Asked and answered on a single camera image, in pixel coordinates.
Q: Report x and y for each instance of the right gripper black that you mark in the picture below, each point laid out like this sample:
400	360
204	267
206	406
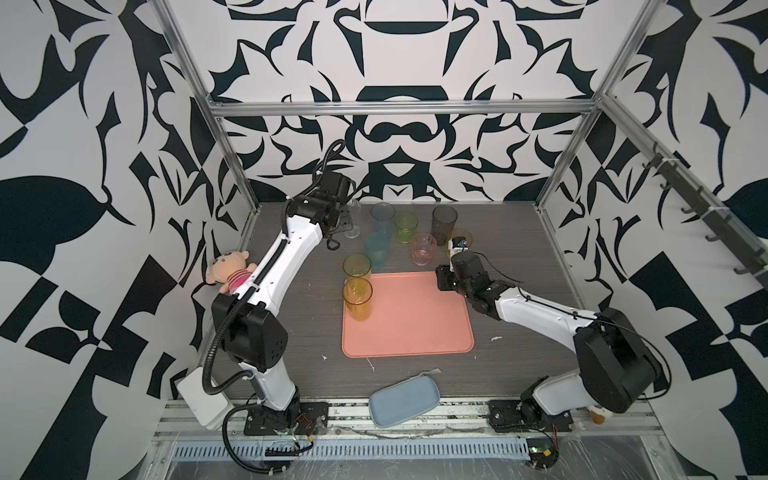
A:
442	276

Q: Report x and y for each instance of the clear stemmed glass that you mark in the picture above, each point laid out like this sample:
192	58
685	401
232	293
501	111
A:
352	229

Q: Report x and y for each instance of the tall dark grey glass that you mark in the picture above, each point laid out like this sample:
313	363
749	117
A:
444	218

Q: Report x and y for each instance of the pink plastic tray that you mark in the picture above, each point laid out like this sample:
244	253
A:
410	316

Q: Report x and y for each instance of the tall green glass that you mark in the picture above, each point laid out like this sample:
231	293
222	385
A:
357	266

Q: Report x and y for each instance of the tall amber glass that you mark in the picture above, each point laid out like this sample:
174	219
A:
357	294

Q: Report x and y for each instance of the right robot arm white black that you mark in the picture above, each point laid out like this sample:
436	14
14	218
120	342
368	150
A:
615	364

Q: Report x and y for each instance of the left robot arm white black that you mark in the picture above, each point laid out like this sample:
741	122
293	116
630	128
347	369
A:
249	341

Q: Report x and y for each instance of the small yellow glass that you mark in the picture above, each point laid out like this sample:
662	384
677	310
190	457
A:
457	232

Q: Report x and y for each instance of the small pink glass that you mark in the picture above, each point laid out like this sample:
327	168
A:
423	247

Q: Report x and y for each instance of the tall blue glass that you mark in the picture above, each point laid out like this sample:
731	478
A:
383	214

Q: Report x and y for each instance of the teal frosted cup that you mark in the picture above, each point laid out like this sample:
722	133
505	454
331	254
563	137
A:
377	249

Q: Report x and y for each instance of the small green glass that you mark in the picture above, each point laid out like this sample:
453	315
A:
406	224

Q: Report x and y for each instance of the pink plush doll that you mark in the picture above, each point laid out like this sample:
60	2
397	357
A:
230	271

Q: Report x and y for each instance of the orange white plush toy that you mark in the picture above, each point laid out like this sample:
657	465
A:
599	415

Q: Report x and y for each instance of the small green circuit board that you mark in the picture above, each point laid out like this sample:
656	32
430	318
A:
543	455

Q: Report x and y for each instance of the white control box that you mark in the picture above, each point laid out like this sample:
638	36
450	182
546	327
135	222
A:
209	410

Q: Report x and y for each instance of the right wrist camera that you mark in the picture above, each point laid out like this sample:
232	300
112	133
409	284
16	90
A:
458	244

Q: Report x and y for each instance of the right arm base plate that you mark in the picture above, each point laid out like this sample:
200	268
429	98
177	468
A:
506	416

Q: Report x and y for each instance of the white cable duct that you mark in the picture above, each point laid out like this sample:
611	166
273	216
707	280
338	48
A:
390	449

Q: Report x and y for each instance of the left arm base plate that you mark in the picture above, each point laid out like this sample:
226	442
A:
300	418

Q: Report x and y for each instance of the wall hook rail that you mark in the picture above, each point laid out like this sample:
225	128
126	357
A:
701	204

